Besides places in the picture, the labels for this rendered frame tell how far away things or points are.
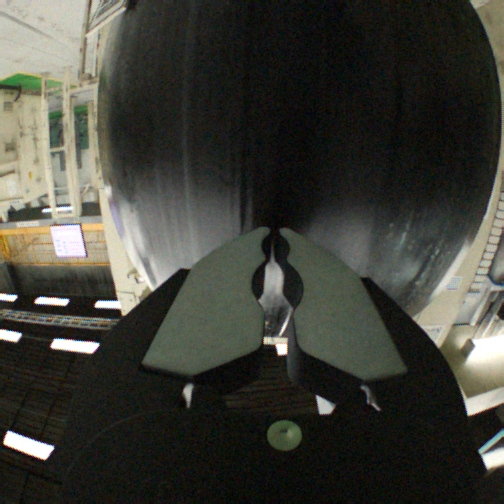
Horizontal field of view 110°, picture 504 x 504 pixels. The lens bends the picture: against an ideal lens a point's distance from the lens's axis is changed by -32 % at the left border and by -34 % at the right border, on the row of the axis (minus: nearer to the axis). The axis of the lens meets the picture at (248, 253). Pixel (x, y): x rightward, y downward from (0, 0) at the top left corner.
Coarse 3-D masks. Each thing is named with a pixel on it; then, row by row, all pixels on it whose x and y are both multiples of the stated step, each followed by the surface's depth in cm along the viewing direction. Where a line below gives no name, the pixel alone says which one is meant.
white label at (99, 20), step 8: (104, 0) 10; (112, 0) 9; (120, 0) 9; (128, 0) 9; (104, 8) 10; (112, 8) 9; (120, 8) 9; (96, 16) 10; (104, 16) 9; (112, 16) 9; (96, 24) 10; (88, 32) 10
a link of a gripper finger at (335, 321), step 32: (288, 256) 9; (320, 256) 9; (288, 288) 9; (320, 288) 8; (352, 288) 8; (320, 320) 7; (352, 320) 7; (288, 352) 7; (320, 352) 6; (352, 352) 6; (384, 352) 6; (320, 384) 6; (352, 384) 5
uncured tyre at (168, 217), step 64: (192, 0) 8; (256, 0) 8; (320, 0) 8; (384, 0) 7; (448, 0) 7; (128, 64) 10; (192, 64) 9; (256, 64) 9; (320, 64) 9; (384, 64) 9; (448, 64) 8; (128, 128) 11; (192, 128) 10; (256, 128) 10; (320, 128) 10; (384, 128) 10; (448, 128) 9; (128, 192) 13; (192, 192) 12; (256, 192) 12; (320, 192) 12; (384, 192) 11; (448, 192) 11; (192, 256) 14; (384, 256) 13; (448, 256) 13
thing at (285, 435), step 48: (144, 432) 4; (192, 432) 4; (240, 432) 4; (288, 432) 4; (336, 432) 4; (384, 432) 4; (432, 432) 3; (96, 480) 3; (144, 480) 3; (192, 480) 3; (240, 480) 3; (288, 480) 3; (336, 480) 3; (384, 480) 3; (432, 480) 2
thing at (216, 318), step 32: (224, 256) 9; (256, 256) 9; (192, 288) 8; (224, 288) 8; (256, 288) 9; (192, 320) 6; (224, 320) 7; (256, 320) 7; (160, 352) 6; (192, 352) 6; (224, 352) 6; (256, 352) 6; (224, 384) 6
